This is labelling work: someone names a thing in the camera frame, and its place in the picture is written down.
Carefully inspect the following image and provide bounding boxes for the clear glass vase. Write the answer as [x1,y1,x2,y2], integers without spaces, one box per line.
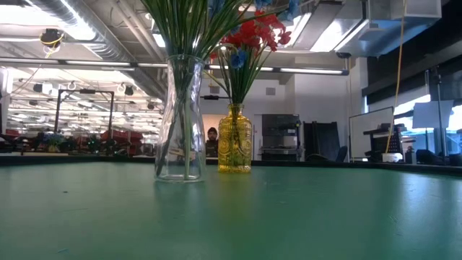
[154,53,207,183]

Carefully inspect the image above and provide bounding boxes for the red artificial flower bunch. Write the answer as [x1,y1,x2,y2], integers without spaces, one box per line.
[230,10,292,105]
[211,19,261,105]

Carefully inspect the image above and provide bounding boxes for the amber glass vase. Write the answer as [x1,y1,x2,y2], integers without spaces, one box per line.
[217,103,253,173]

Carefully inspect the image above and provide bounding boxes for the distant flower vase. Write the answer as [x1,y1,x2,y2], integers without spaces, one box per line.
[45,132,64,153]

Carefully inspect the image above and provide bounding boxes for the person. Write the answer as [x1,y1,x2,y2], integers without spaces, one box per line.
[204,126,220,158]

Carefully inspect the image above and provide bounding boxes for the black cabinet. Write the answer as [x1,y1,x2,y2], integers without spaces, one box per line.
[260,113,301,162]

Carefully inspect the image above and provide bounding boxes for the red storage bins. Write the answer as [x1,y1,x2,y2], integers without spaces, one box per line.
[100,129,145,155]

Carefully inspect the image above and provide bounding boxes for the whiteboard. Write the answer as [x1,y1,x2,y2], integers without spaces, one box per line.
[348,105,395,160]

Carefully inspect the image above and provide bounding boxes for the long ceiling light bar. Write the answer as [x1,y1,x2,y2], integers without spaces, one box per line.
[0,56,350,77]

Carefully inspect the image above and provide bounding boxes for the black equipment cart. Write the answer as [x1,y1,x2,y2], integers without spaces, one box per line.
[362,123,416,163]

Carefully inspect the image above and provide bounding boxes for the green table mat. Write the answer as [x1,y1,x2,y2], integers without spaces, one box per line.
[0,161,462,260]

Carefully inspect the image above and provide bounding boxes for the small white box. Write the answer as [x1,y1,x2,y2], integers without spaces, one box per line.
[381,152,404,163]

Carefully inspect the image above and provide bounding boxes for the silver ventilation unit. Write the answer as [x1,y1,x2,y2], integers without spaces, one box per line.
[334,0,443,59]

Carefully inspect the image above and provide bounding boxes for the black hanging ceiling device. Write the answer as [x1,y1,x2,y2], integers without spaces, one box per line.
[39,27,65,50]

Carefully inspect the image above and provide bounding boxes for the white panel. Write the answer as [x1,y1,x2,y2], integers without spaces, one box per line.
[412,100,455,130]

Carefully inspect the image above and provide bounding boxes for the black metal rig frame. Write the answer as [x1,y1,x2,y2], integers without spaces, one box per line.
[53,88,116,134]

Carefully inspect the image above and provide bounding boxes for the silver ceiling duct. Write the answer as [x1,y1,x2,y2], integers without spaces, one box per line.
[28,0,167,98]

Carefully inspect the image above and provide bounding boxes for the yellow hanging cable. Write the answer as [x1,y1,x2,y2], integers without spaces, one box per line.
[384,0,408,155]

